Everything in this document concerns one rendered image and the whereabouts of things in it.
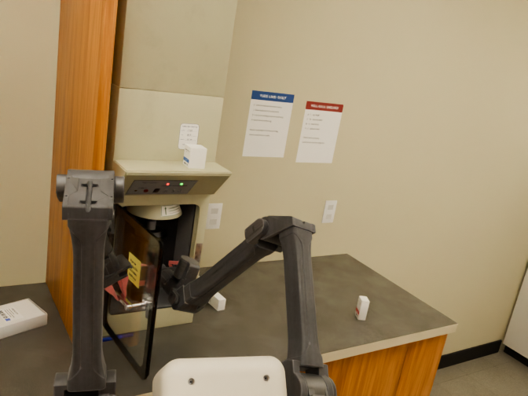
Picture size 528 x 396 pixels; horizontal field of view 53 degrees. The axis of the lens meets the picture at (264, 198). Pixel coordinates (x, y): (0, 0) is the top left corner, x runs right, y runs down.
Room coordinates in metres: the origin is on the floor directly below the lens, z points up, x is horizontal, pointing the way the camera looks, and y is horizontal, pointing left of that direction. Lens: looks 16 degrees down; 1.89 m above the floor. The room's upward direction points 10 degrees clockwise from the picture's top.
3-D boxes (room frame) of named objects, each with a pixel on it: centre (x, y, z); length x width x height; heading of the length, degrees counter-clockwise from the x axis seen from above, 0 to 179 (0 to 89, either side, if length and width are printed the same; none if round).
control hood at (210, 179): (1.48, 0.27, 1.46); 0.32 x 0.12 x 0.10; 124
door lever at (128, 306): (1.24, 0.30, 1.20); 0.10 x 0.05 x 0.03; 39
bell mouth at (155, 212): (1.63, 0.34, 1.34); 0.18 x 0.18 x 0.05
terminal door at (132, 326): (1.31, 0.32, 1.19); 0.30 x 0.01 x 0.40; 39
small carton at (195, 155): (1.52, 0.22, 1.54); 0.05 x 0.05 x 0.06; 30
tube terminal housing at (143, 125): (1.63, 0.37, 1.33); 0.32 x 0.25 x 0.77; 124
